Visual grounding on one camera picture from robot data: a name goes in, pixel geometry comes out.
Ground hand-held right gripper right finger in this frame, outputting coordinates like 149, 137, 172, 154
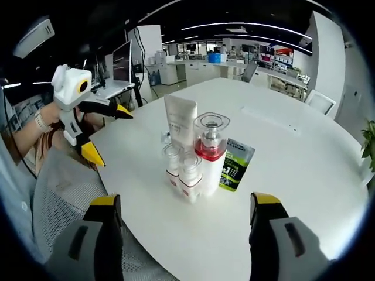
248, 191, 338, 281

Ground grey office chair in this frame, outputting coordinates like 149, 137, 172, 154
240, 63, 260, 84

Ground ceiling air conditioner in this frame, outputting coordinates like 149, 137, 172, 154
13, 19, 56, 58

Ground small white skincare bottle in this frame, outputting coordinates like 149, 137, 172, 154
162, 145, 184, 189
178, 155, 204, 204

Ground white wristwatch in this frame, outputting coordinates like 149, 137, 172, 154
33, 109, 50, 132

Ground white mesh office chair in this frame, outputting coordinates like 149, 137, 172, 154
32, 149, 176, 281

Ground computer monitor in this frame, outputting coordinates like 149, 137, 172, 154
112, 40, 133, 83

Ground red collar skincare pump bottle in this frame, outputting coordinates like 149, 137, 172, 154
192, 112, 231, 197

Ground potted green plant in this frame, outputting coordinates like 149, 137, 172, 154
360, 118, 375, 174

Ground white skincare tube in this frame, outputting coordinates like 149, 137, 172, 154
163, 94, 197, 150

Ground green black skincare sachet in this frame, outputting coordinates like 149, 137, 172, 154
217, 137, 256, 194

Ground black cable on person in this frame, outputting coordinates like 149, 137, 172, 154
2, 87, 39, 180

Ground person's left hand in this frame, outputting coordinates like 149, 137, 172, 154
43, 103, 64, 130

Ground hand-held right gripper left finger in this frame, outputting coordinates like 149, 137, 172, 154
43, 193, 124, 281

